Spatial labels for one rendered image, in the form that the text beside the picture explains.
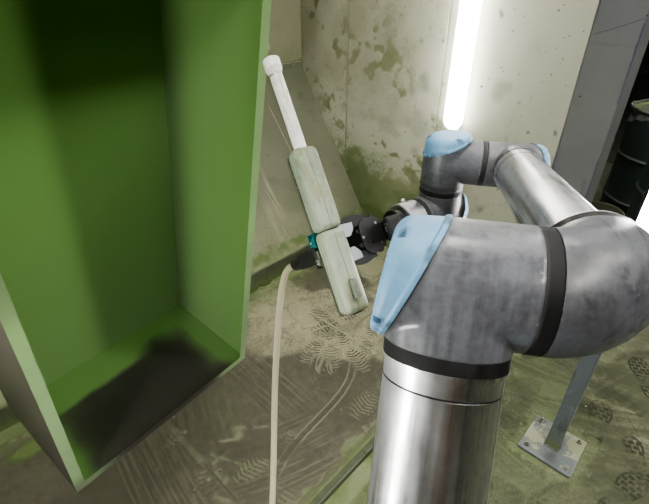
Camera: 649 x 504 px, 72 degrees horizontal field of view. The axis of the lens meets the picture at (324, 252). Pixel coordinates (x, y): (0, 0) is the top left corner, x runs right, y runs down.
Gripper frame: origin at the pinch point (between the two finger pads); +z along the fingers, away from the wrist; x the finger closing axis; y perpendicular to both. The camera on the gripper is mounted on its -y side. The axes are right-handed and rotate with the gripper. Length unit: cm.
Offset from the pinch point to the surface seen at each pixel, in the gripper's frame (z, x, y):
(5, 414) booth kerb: 80, -21, 146
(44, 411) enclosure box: 53, -13, 38
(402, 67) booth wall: -142, 82, 113
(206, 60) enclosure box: 0, 50, 24
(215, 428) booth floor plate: 12, -54, 116
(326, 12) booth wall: -128, 134, 143
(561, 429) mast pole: -97, -93, 47
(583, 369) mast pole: -96, -67, 29
